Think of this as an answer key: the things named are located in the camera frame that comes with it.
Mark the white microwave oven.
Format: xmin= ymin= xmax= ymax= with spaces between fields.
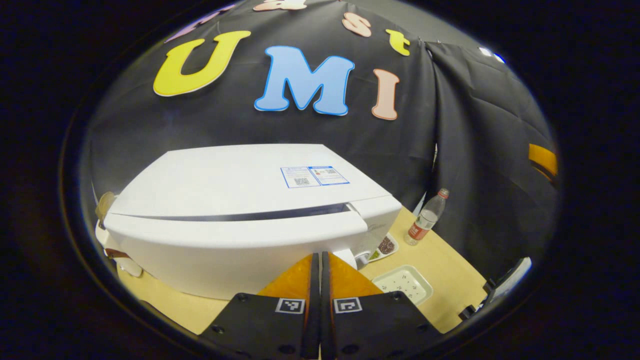
xmin=102 ymin=143 xmax=403 ymax=301

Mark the small ceiling light panel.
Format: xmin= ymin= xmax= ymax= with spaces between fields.
xmin=479 ymin=46 xmax=506 ymax=64

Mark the black backdrop cloth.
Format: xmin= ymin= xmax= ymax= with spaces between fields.
xmin=82 ymin=0 xmax=561 ymax=281

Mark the white object with black frame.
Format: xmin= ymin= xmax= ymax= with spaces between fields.
xmin=459 ymin=256 xmax=533 ymax=321

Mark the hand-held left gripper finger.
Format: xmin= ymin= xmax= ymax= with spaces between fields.
xmin=197 ymin=252 xmax=321 ymax=360
xmin=321 ymin=251 xmax=446 ymax=360

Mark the clear bottle with red label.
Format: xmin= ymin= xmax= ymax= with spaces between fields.
xmin=404 ymin=188 xmax=450 ymax=246

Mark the white divided bean dish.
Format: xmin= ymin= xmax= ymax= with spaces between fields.
xmin=367 ymin=232 xmax=400 ymax=263

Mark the brown bread slice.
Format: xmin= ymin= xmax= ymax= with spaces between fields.
xmin=96 ymin=191 xmax=117 ymax=223

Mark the white toaster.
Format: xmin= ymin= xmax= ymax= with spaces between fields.
xmin=95 ymin=191 xmax=143 ymax=278

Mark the pale green speckled tray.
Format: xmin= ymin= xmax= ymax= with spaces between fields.
xmin=371 ymin=265 xmax=434 ymax=307

